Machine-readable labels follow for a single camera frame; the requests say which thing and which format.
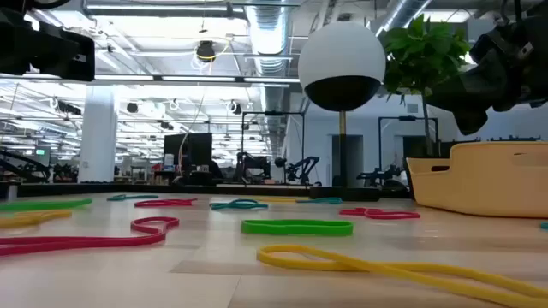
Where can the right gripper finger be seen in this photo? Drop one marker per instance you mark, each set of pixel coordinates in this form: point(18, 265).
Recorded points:
point(470, 122)

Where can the red rubber band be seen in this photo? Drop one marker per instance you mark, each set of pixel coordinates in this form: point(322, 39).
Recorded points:
point(391, 217)
point(353, 211)
point(162, 203)

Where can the pile of rubber bands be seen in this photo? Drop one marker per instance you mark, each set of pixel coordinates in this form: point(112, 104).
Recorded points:
point(64, 244)

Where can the yellow rubber band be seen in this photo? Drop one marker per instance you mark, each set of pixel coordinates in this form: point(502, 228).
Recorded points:
point(278, 199)
point(21, 222)
point(261, 258)

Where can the black background robot arm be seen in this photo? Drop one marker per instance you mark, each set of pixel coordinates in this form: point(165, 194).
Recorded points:
point(252, 164)
point(379, 174)
point(301, 167)
point(21, 164)

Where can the yellow plastic bin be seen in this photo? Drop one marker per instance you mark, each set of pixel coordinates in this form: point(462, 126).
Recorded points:
point(479, 184)

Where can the green plant in black pot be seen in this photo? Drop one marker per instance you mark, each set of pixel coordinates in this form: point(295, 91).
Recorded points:
point(419, 47)

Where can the white building column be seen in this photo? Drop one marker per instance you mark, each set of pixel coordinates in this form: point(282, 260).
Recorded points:
point(97, 132)

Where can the grey door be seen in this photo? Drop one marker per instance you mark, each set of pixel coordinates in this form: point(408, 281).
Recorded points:
point(347, 160)

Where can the white globe table lamp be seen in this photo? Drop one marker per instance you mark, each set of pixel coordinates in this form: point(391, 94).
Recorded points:
point(342, 64)

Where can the ceiling light strip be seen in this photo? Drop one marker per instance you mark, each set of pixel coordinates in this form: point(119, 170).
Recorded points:
point(197, 78)

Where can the green rubber band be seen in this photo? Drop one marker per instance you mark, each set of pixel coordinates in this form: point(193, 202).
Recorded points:
point(299, 232)
point(43, 204)

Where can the black hanging ceiling fixture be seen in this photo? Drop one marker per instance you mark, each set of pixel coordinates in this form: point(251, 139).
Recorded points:
point(206, 50)

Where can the black monitor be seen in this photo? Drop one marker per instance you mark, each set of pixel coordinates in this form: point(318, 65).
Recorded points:
point(188, 149)

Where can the black robot station frame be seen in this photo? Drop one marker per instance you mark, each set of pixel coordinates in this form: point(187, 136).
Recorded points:
point(274, 113)
point(406, 117)

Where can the silver ventilation duct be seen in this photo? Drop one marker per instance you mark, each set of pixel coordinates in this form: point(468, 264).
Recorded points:
point(402, 13)
point(269, 34)

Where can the black aluminium table frame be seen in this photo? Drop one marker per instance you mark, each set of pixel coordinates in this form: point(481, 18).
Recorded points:
point(128, 188)

